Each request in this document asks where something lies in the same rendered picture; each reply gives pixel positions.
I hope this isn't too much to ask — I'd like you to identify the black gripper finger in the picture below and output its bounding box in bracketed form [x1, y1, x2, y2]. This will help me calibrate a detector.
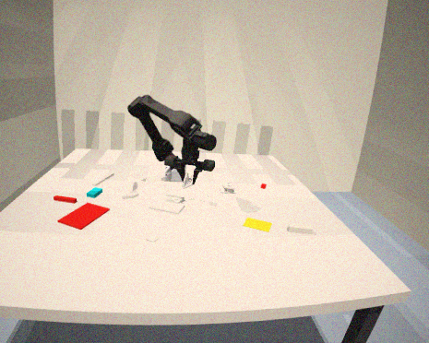
[174, 164, 185, 182]
[193, 169, 203, 184]

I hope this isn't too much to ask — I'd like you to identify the teal rectangular block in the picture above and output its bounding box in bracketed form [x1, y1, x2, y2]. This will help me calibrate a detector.
[87, 187, 103, 198]

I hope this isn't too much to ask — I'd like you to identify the yellow flat plate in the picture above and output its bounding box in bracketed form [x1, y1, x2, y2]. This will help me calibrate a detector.
[244, 218, 272, 232]

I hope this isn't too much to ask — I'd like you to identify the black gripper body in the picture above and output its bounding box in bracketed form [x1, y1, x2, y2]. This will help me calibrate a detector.
[164, 145, 215, 172]

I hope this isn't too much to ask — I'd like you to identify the red flat bar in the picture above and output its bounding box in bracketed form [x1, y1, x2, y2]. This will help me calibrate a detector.
[54, 195, 77, 204]

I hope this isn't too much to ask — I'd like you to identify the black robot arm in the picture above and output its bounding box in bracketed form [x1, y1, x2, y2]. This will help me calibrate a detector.
[127, 95, 217, 161]

